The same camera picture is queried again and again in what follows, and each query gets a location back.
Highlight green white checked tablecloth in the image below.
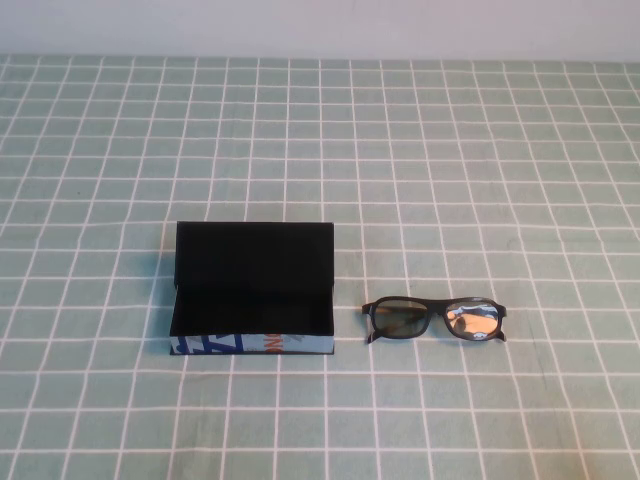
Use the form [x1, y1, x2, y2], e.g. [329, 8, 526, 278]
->
[0, 53, 640, 480]

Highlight black frame glasses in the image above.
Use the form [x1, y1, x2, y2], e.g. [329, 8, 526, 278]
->
[360, 295, 510, 346]

